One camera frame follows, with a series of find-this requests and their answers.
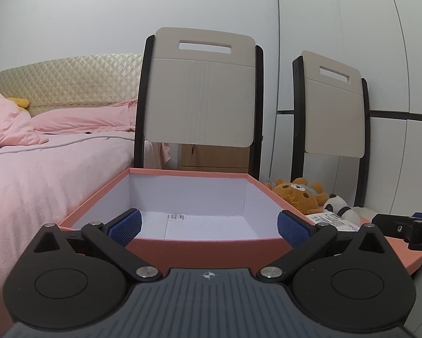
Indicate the pink pillow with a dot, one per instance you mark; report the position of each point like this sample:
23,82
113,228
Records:
87,118

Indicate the pink quilt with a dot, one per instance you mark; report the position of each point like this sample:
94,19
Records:
6,123

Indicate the bed with pink sheet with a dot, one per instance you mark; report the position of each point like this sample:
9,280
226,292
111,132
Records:
38,190

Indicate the beige folding chair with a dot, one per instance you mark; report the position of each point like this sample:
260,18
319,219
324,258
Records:
200,91
334,112

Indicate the pink cardboard box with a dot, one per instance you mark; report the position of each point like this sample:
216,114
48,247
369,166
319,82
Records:
204,251

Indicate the cream quilted headboard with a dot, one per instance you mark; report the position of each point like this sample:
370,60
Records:
66,81

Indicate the panda plush toy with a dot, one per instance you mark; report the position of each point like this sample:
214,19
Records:
337,206

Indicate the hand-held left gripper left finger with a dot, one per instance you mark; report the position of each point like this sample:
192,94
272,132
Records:
125,228

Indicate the brown bear plush toy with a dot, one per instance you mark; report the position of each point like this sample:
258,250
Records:
299,195

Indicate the white labelled packet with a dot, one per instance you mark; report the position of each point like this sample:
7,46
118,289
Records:
334,222

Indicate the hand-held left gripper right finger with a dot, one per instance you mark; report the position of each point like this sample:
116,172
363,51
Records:
292,230

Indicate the yellow plush toy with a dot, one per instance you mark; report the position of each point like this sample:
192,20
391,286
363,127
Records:
19,102

